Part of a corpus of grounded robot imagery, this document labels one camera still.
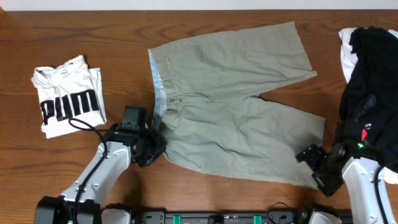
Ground khaki green shorts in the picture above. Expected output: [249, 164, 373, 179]
[148, 22, 325, 188]

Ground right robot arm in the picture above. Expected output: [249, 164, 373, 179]
[295, 139, 397, 223]

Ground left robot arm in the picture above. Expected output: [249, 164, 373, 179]
[34, 129, 167, 224]

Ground black garment with red tag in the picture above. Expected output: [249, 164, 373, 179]
[337, 27, 397, 172]

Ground white Puma t-shirt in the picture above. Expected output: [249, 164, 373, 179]
[32, 55, 107, 139]

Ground white garment under pile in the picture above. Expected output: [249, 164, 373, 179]
[339, 27, 397, 88]

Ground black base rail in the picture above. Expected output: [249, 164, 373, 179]
[135, 210, 297, 224]

